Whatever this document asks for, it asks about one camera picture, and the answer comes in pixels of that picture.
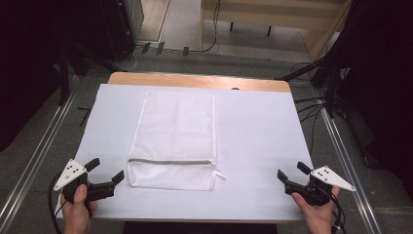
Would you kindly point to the black metal stand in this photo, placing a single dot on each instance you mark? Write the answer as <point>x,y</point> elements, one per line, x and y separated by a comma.
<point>331,87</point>
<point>64,74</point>

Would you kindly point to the dark computer cabinet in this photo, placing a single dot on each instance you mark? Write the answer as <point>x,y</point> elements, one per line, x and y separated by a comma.
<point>121,29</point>

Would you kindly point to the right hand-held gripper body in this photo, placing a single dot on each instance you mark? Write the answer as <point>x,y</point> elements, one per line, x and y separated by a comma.
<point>326,177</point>

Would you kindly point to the person's right hand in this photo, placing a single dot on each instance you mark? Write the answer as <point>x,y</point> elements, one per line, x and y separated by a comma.
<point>316,217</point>

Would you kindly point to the small black floor block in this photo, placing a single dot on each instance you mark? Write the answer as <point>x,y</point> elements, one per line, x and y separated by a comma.
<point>146,47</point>
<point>185,51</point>
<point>160,48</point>

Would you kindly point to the person's dark clothing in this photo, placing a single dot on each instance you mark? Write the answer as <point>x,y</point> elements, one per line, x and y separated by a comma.
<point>199,228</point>

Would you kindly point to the white mesh laundry bag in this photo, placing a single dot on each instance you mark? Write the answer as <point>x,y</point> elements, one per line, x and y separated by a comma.
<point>177,130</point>

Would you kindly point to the light wooden furniture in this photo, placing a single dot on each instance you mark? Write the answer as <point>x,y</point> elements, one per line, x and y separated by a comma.
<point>269,13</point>

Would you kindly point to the white table cover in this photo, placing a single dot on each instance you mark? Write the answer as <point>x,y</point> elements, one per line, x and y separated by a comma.
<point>256,136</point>

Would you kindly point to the wooden table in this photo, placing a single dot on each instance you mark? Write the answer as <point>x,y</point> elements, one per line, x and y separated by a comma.
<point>195,79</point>

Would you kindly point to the person's left hand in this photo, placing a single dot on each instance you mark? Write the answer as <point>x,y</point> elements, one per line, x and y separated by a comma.
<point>76,216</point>

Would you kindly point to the metal floor rail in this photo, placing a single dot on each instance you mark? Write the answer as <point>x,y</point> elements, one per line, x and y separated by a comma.
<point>349,169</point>
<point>35,159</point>

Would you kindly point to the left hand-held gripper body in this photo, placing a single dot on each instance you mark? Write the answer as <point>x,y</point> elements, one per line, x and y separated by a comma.
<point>69,174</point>

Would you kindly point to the black curtain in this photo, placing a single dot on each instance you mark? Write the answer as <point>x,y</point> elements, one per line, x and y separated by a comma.
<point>26,65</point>
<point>383,81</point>

